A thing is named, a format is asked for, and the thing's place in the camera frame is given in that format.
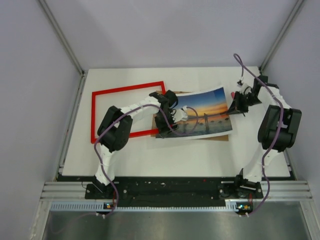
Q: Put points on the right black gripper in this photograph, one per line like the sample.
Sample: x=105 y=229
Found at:
x=236 y=107

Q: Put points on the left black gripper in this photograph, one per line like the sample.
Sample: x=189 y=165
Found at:
x=162 y=129

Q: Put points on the sunset photo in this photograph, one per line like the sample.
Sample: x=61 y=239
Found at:
x=208 y=116

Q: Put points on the red picture frame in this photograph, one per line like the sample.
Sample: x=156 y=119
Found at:
x=94 y=95

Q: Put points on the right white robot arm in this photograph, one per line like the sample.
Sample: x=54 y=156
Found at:
x=277 y=132

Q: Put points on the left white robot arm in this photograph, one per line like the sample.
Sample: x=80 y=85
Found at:
x=115 y=128

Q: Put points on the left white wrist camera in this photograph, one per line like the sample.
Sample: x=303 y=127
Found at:
x=180 y=114

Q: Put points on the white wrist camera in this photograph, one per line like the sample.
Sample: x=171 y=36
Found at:
x=180 y=114
x=244 y=88

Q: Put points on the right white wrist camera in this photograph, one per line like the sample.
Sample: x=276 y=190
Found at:
x=244 y=88

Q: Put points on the brown frame backing board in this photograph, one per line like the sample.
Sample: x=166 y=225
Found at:
x=223 y=138

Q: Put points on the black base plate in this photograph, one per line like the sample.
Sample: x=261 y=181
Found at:
x=131 y=186

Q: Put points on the aluminium front rail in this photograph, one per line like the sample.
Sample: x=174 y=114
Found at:
x=279 y=191

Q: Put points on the right aluminium corner post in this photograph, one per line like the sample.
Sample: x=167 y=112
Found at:
x=297 y=8

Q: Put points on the aluminium corner post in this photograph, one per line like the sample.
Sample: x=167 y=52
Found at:
x=60 y=35
x=297 y=8

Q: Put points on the white slotted cable duct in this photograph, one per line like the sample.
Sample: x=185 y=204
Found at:
x=104 y=207

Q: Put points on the left aluminium corner post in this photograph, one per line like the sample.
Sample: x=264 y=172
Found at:
x=60 y=35

